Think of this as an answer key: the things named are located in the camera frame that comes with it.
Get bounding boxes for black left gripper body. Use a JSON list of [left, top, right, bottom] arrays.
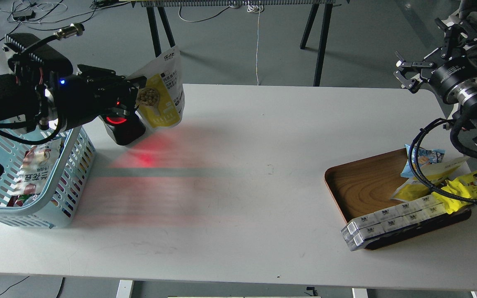
[[45, 64, 146, 132]]

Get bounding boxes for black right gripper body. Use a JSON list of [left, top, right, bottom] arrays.
[[430, 58, 477, 104]]

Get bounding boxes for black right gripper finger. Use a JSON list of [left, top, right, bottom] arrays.
[[393, 51, 436, 93], [434, 18, 477, 62]]

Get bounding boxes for yellow white snack pouch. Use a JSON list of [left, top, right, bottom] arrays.
[[129, 46, 185, 130]]

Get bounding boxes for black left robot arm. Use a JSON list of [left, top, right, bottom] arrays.
[[0, 23, 146, 176]]

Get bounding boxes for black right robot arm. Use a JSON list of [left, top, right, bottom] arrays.
[[394, 17, 477, 159]]

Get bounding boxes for light blue plastic basket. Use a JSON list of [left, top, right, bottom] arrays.
[[0, 128, 95, 228]]

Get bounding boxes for blue snack bag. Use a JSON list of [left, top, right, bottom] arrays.
[[400, 144, 446, 178]]

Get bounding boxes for red white snack bag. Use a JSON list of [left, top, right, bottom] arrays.
[[7, 137, 65, 207]]

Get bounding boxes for yellow cartoon snack bag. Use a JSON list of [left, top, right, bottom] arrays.
[[431, 171, 477, 214]]

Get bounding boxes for yellow flat snack pouch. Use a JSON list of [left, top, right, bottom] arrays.
[[390, 156, 469, 202]]

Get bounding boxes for black barcode scanner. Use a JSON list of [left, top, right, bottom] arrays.
[[99, 114, 146, 146]]

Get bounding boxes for black trestle table legs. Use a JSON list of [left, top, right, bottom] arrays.
[[129, 0, 348, 87]]

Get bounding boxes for black power adapter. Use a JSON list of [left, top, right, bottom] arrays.
[[12, 10, 36, 21]]

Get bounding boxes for wooden tray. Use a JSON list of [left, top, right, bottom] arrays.
[[324, 149, 472, 245]]

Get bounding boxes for clear wrapped box pack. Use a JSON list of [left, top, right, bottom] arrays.
[[340, 195, 447, 251]]

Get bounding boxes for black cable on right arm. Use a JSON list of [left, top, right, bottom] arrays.
[[407, 118, 477, 207]]

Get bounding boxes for white hanging cord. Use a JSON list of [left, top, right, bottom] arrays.
[[247, 2, 265, 86]]

